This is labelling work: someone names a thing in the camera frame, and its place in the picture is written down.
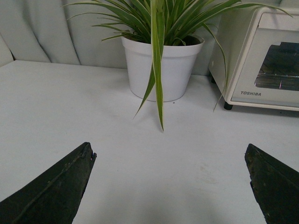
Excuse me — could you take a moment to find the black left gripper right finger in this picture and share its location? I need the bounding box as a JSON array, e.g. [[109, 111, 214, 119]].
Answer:
[[245, 144, 299, 224]]

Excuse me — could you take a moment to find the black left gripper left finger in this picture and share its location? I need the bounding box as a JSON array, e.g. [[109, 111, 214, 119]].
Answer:
[[0, 142, 97, 224]]

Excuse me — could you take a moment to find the white Toshiba toaster oven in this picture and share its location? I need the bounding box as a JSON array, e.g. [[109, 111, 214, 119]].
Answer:
[[209, 7, 299, 111]]

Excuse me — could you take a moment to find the white plastic plant pot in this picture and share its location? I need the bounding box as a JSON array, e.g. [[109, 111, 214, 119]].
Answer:
[[121, 36, 205, 102]]

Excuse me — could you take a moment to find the pale grey curtain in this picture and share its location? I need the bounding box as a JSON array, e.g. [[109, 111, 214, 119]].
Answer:
[[0, 0, 223, 77]]

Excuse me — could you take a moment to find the green striped spider plant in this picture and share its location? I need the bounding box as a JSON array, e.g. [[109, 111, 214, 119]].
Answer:
[[69, 0, 284, 125]]

